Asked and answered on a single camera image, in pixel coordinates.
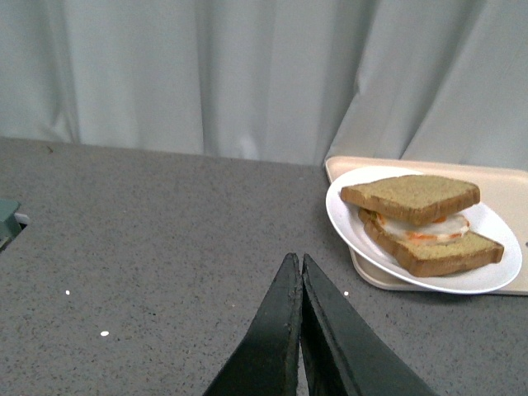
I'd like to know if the beige rabbit tray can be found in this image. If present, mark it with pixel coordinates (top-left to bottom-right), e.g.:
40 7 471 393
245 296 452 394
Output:
323 155 528 297

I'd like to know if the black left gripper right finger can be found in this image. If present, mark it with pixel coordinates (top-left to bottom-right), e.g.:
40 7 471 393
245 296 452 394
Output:
301 254 435 395

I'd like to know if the fried egg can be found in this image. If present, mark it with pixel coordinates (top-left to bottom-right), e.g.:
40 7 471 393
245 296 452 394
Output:
374 214 470 244

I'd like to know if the green slotted rack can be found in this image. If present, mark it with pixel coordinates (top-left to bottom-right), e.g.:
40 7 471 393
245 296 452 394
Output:
0 199 21 250

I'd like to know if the bread slice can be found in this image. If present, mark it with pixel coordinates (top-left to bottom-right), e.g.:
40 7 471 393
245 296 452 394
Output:
340 175 480 226
359 209 504 277

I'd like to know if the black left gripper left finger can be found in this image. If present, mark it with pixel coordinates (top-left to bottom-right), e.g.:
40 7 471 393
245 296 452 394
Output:
205 253 302 396

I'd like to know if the grey-white curtain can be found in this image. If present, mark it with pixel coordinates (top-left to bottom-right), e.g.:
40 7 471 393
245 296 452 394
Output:
1 1 527 169

